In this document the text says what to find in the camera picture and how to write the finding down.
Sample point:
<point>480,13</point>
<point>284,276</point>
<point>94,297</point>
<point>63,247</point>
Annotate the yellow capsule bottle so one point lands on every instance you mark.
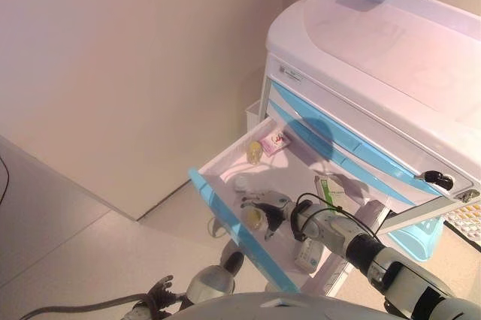
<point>255,153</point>
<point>253,219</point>

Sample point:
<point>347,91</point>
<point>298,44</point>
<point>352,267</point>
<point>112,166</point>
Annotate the white mesh basket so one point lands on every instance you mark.
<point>466,222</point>

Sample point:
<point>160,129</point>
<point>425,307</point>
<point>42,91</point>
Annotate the grey robot torso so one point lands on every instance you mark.
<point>263,307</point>

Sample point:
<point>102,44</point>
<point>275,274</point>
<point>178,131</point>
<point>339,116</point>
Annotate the white cap medicine bottle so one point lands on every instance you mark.
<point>242,185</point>

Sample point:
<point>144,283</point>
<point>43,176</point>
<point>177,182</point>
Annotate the green white medicine box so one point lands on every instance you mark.
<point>330,192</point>

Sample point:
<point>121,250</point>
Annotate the blue white medicine box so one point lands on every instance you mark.
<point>308,256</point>

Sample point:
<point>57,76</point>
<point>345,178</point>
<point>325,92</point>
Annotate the white drawer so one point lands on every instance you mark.
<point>233,222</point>

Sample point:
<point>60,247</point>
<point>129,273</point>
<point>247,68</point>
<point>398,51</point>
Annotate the black cart keys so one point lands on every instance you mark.
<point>434,179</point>

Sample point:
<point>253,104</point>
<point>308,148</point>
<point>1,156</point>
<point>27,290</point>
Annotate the metal cart side latch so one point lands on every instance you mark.
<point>467,196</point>

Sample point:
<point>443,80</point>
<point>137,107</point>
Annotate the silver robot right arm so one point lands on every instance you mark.
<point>360,248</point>

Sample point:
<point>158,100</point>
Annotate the white medical cart blue drawers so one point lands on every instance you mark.
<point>376,53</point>

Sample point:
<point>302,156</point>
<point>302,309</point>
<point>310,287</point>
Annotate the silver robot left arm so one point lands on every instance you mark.
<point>146,310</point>

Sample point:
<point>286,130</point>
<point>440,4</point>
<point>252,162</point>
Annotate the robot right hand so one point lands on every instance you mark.
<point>278,209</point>

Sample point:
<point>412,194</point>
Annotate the pink white medicine box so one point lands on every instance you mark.
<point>276,143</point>

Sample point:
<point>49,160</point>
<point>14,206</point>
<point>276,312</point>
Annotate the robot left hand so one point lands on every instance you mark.
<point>159,290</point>

